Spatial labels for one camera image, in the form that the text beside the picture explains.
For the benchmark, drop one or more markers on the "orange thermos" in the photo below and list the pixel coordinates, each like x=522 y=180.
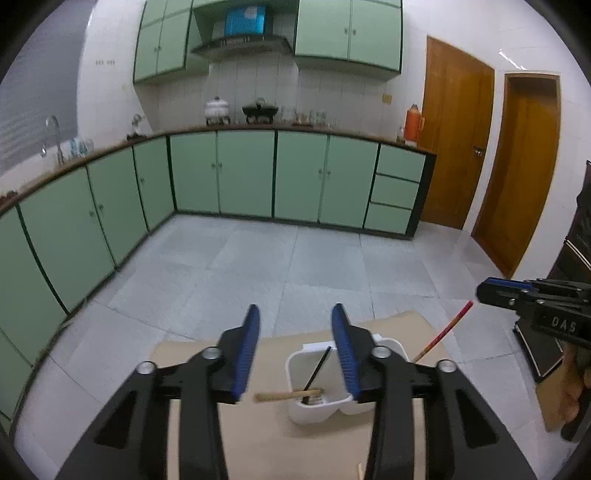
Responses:
x=414 y=124

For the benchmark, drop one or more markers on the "black chopstick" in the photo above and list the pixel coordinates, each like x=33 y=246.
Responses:
x=318 y=367

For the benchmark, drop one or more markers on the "chrome sink faucet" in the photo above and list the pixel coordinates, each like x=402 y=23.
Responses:
x=52 y=135

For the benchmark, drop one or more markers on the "red patterned wooden chopstick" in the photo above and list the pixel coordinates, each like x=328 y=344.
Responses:
x=444 y=332

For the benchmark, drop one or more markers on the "green upper left cabinet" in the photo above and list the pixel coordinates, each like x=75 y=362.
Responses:
x=168 y=32

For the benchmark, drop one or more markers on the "black wok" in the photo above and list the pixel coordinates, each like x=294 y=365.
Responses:
x=259 y=112

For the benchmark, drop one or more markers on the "brown wooden door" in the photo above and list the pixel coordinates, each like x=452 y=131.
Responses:
x=523 y=169
x=457 y=107

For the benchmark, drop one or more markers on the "plain wooden chopstick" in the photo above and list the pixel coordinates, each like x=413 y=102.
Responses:
x=263 y=397

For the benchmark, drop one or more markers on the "person's right hand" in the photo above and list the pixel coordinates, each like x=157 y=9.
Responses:
x=574 y=392

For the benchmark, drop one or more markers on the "white cooking pot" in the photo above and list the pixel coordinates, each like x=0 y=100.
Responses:
x=216 y=112

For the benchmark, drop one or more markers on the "left white plastic container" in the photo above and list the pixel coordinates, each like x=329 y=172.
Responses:
x=335 y=397

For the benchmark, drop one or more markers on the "grey window blind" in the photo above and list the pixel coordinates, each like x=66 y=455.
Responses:
x=42 y=82

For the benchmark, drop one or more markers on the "green lower kitchen cabinets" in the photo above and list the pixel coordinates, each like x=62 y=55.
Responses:
x=63 y=237

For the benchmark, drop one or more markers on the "glass jars on counter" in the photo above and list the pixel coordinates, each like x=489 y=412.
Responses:
x=311 y=118

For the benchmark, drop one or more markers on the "blue box on hood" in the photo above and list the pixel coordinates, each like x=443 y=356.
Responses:
x=251 y=19

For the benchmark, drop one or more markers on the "green cabinet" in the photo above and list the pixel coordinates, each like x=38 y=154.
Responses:
x=354 y=36
x=168 y=32

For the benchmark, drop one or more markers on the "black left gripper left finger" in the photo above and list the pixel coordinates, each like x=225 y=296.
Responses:
x=128 y=438

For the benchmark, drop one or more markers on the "green upper right cabinet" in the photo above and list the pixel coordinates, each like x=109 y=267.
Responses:
x=354 y=36

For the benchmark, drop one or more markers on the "black range hood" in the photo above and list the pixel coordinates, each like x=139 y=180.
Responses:
x=233 y=46

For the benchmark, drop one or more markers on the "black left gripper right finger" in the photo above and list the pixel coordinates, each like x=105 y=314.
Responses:
x=465 y=439

